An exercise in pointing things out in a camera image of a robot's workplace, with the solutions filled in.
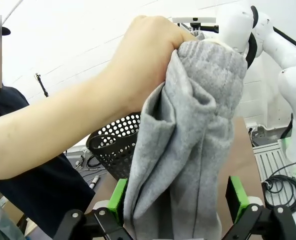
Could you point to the person's right hand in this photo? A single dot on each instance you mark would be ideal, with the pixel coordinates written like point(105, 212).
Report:
point(147, 57)

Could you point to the black cap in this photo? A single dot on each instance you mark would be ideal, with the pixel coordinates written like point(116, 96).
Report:
point(5, 30)

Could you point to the person in black t-shirt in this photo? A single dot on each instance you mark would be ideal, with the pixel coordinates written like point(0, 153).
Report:
point(50, 195)

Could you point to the grey shorts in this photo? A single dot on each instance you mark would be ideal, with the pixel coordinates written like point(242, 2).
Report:
point(187, 137)

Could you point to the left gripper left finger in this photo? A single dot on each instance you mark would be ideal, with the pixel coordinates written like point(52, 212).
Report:
point(112, 200)

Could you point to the black camera tripod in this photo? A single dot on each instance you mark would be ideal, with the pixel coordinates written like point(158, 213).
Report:
point(42, 85)

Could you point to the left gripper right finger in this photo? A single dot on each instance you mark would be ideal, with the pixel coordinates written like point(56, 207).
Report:
point(240, 200)

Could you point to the black perforated plastic basket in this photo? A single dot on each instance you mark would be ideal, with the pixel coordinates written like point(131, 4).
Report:
point(112, 150)

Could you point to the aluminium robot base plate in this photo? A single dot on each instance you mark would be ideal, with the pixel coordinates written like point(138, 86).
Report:
point(270, 155)

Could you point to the grey blue cloth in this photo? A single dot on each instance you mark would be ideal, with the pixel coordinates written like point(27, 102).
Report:
point(2, 220)

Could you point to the person's right forearm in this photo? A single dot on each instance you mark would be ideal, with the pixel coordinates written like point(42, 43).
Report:
point(50, 130)

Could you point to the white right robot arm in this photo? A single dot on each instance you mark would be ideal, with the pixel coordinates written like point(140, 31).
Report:
point(293, 82)

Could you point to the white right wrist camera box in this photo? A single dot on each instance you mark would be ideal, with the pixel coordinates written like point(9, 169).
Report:
point(195, 19)

